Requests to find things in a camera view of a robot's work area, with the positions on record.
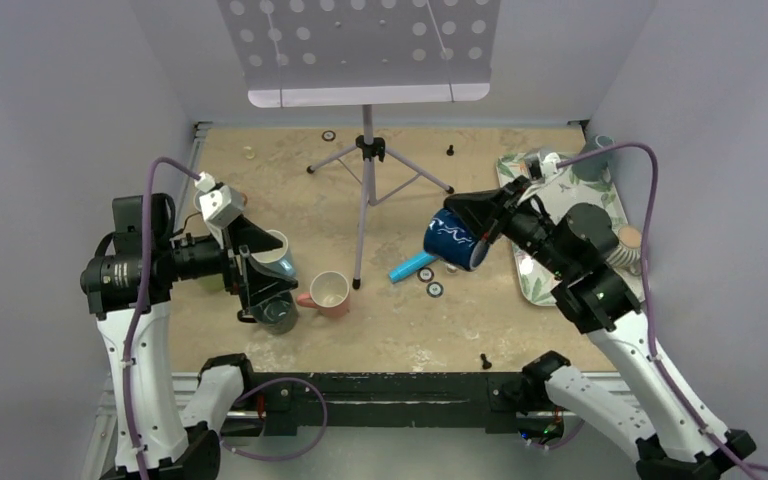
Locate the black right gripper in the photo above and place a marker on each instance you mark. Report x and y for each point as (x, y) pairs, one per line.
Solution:
(486, 211)

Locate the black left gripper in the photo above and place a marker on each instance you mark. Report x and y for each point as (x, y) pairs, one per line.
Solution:
(241, 234)

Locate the light blue mug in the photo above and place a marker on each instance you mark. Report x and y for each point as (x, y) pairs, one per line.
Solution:
(282, 255)

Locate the navy blue mug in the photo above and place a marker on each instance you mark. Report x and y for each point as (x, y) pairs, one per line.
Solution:
(448, 239)

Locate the dark grey mug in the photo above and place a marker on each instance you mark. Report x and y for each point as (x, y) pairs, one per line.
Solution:
(277, 315)

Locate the plain pink mug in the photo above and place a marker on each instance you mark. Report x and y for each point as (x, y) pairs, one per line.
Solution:
(329, 295)

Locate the slate blue-grey mug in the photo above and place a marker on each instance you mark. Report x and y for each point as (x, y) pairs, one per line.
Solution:
(593, 168)

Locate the striped grey white mug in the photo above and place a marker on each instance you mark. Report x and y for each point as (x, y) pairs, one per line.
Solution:
(628, 252)

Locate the light green mug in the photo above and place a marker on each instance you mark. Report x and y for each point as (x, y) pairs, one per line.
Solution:
(211, 284)

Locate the textured salmon mug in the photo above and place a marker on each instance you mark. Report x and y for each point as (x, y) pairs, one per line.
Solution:
(221, 197)

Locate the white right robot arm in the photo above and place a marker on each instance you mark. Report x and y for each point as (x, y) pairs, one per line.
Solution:
(668, 433)

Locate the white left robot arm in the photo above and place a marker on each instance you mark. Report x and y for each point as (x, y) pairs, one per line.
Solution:
(128, 285)

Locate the round black token upper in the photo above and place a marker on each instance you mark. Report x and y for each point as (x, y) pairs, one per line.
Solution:
(425, 274)

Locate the floral white serving tray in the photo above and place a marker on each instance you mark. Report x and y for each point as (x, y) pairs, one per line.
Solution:
(563, 192)

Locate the round black token lower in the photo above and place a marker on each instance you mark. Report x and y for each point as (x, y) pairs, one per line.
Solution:
(435, 289)

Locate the black chess pawn near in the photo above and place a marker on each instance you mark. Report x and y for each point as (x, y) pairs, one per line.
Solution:
(485, 363)

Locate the lilac music stand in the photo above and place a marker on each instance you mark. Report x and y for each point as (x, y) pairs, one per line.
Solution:
(320, 53)

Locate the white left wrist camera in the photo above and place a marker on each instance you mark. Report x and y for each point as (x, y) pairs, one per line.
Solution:
(214, 215)

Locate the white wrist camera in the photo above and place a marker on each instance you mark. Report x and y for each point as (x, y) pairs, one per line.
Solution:
(541, 165)
(214, 215)

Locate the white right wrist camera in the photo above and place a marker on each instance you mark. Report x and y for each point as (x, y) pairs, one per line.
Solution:
(541, 165)

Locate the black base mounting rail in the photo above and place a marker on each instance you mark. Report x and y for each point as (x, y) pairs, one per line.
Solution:
(494, 403)

